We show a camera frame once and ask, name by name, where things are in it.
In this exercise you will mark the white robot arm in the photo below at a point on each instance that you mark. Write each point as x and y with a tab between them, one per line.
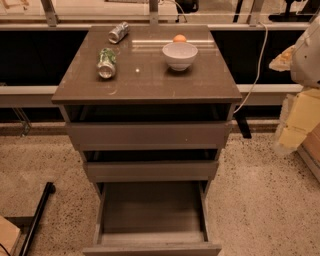
305	63

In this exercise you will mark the white ceramic bowl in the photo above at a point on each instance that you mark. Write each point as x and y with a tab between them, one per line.
179	55

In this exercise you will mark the wooden box at left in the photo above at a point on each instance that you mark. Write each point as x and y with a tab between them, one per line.
9	236

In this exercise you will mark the metal railing frame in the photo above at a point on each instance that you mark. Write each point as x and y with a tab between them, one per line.
219	15

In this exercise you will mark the bottom grey open drawer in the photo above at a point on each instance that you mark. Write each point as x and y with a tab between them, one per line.
152	219

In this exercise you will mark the orange fruit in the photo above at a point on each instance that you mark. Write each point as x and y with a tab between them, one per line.
179	38

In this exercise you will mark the wooden crate at right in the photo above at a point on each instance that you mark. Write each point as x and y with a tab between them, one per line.
309	151

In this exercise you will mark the grey drawer cabinet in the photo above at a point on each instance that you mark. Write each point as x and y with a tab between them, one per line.
145	89

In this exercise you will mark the silver soda can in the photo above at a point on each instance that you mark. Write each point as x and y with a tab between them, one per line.
118	32

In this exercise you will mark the black pole on floor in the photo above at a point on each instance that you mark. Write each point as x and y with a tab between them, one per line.
48	190

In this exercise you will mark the top grey drawer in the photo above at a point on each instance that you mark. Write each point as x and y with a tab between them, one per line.
148	136

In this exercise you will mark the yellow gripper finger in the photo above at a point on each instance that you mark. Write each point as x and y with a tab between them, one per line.
300	114
283	61

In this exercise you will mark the middle grey drawer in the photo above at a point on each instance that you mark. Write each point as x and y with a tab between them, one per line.
150	171

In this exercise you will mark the green soda can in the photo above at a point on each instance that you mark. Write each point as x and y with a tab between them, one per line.
106	65

